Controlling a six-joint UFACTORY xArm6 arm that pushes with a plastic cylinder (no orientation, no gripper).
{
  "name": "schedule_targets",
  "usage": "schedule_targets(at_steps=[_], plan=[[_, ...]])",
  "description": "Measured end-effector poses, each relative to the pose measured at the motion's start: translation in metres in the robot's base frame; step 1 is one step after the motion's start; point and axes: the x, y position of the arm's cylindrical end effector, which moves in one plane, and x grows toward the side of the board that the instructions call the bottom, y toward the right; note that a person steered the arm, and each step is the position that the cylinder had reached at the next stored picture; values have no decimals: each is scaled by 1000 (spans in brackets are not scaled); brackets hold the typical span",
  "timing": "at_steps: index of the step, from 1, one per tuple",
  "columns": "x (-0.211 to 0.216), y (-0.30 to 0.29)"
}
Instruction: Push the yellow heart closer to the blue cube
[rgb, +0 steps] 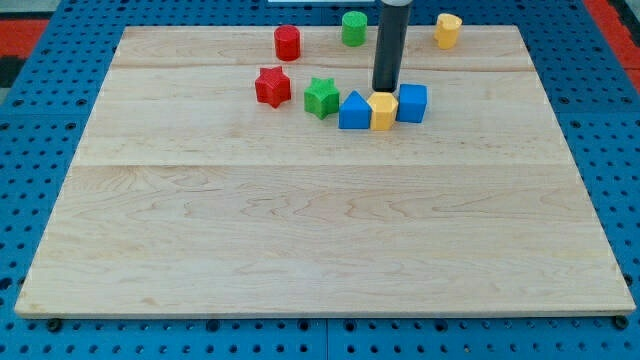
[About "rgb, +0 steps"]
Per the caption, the yellow heart block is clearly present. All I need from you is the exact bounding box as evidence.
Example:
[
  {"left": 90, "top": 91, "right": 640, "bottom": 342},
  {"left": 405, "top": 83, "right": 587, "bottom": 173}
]
[{"left": 434, "top": 13, "right": 463, "bottom": 50}]

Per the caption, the blue cube block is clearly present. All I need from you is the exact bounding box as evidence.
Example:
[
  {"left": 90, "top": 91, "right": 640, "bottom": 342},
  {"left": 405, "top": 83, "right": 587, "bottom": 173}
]
[{"left": 396, "top": 84, "right": 428, "bottom": 123}]

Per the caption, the blue triangle block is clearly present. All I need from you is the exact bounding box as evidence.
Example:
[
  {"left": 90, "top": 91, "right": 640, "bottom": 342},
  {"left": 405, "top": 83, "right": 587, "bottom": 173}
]
[{"left": 338, "top": 90, "right": 372, "bottom": 130}]

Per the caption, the green star block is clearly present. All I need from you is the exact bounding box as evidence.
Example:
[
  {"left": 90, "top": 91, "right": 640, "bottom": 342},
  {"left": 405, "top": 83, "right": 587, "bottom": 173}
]
[{"left": 304, "top": 77, "right": 340, "bottom": 119}]

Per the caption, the yellow hexagon block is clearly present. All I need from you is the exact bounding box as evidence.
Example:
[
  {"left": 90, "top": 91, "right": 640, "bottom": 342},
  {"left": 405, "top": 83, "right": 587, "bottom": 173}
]
[{"left": 367, "top": 92, "right": 398, "bottom": 131}]

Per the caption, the red star block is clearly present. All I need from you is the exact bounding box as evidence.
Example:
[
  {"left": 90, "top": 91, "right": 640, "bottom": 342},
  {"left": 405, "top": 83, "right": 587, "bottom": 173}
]
[{"left": 254, "top": 66, "right": 292, "bottom": 108}]

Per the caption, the wooden board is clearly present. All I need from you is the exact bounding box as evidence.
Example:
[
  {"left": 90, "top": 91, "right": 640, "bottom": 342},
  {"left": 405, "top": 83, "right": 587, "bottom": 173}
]
[{"left": 15, "top": 26, "right": 636, "bottom": 319}]

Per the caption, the red cylinder block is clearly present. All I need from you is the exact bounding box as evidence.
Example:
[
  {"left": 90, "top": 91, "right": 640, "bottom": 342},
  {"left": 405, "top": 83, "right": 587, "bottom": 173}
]
[{"left": 274, "top": 25, "right": 301, "bottom": 61}]

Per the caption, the green cylinder block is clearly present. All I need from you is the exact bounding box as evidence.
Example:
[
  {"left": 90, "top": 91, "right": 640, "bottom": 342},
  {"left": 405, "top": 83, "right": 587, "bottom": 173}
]
[{"left": 341, "top": 11, "right": 368, "bottom": 47}]

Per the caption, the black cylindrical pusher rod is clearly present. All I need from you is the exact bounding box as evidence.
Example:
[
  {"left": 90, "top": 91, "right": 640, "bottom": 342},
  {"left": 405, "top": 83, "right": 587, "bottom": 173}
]
[{"left": 372, "top": 0, "right": 413, "bottom": 92}]

